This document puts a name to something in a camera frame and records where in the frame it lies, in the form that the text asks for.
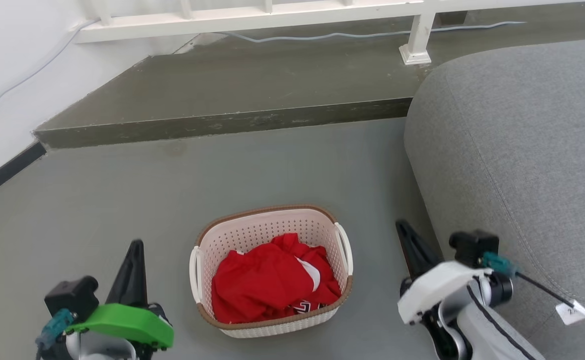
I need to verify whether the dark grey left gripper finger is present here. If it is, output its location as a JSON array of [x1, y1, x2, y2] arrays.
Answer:
[[105, 239, 150, 307]]

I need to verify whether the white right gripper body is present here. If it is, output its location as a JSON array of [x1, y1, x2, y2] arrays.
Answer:
[[397, 260, 494, 326]]

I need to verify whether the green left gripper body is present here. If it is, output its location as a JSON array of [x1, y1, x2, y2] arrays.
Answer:
[[65, 302, 175, 350]]

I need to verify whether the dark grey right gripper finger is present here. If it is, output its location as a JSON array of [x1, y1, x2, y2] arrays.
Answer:
[[395, 219, 444, 281]]

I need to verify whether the cream perforated plastic laundry basket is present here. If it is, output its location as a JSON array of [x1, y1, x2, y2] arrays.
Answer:
[[189, 204, 354, 339]]

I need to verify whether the red jersey garment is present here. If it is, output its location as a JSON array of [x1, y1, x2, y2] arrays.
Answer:
[[211, 233, 342, 325]]

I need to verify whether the grey fabric sofa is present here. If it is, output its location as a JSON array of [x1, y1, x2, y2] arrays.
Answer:
[[403, 36, 585, 360]]

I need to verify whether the black baseboard strip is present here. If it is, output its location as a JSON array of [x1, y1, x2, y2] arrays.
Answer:
[[0, 141, 48, 207]]

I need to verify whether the teal right camera cable plug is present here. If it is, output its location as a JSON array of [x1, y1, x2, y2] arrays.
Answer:
[[481, 251, 521, 278]]

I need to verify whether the teal camera cable plug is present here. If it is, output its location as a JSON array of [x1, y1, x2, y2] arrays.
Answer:
[[481, 251, 521, 278], [35, 308, 76, 350]]

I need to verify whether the teal left camera cable plug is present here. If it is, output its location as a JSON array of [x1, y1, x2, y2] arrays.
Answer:
[[35, 308, 76, 350]]

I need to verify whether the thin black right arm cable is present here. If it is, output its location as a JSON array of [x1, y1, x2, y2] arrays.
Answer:
[[515, 271, 585, 335]]

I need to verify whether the white paper cable tag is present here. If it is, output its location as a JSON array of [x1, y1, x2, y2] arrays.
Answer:
[[555, 299, 585, 326]]

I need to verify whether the light grey floor cable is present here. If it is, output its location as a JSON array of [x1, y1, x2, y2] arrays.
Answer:
[[217, 20, 527, 44]]

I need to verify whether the thin white wall cable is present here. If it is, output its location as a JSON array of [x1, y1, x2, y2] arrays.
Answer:
[[0, 19, 99, 124]]

